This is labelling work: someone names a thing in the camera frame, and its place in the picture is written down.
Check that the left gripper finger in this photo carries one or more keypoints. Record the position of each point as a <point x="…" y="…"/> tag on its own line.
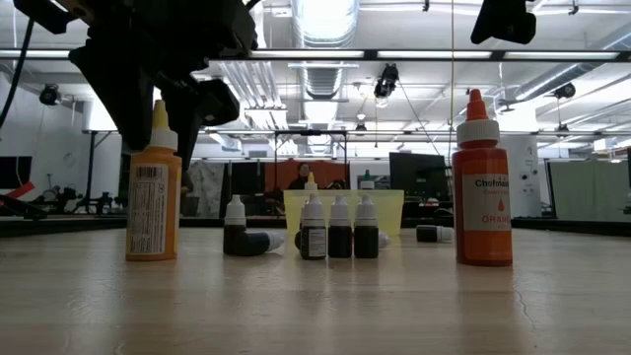
<point x="130" y="108"/>
<point x="185" y="123"/>

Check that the large yellow food colouring bottle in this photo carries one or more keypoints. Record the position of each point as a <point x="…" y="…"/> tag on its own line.
<point x="153" y="212"/>
<point x="311" y="186"/>

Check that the large orange food colouring bottle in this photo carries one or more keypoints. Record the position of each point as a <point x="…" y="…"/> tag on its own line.
<point x="473" y="158"/>

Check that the large green food colouring bottle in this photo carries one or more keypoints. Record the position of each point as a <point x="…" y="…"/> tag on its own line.
<point x="366" y="185"/>

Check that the yellow translucent plastic bin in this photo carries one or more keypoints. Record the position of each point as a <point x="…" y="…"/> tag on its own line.
<point x="394" y="212"/>

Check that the black rig bar with lights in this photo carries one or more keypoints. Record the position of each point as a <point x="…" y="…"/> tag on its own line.
<point x="542" y="54"/>

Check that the grey patterned curtain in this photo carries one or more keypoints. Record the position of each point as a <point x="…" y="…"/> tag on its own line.
<point x="207" y="187"/>

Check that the black ceiling spotlight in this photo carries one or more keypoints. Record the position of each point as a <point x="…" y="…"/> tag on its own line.
<point x="564" y="90"/>
<point x="49" y="93"/>
<point x="387" y="81"/>

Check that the person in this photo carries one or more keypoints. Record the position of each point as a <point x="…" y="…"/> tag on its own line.
<point x="301" y="172"/>

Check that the small black monitor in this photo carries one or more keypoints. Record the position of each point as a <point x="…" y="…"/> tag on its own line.
<point x="15" y="172"/>

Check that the red strip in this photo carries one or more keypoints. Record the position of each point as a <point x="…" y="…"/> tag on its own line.
<point x="22" y="189"/>

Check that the white round column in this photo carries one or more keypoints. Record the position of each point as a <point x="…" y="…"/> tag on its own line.
<point x="527" y="172"/>

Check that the orange partition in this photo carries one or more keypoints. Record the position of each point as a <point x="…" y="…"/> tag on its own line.
<point x="340" y="170"/>

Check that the large black monitor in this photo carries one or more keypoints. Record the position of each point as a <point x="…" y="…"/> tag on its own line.
<point x="418" y="172"/>

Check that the small labelled dropper bottle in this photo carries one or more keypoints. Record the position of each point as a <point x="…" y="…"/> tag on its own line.
<point x="313" y="241"/>

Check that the small blue dropper bottle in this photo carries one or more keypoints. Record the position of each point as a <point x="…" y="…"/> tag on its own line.
<point x="384" y="240"/>

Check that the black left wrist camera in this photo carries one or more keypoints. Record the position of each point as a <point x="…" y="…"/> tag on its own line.
<point x="227" y="27"/>

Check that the black aluminium table frame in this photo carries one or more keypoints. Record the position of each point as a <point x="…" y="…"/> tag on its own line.
<point x="74" y="226"/>

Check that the silver round ceiling duct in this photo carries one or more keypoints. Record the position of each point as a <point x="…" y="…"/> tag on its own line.
<point x="323" y="20"/>

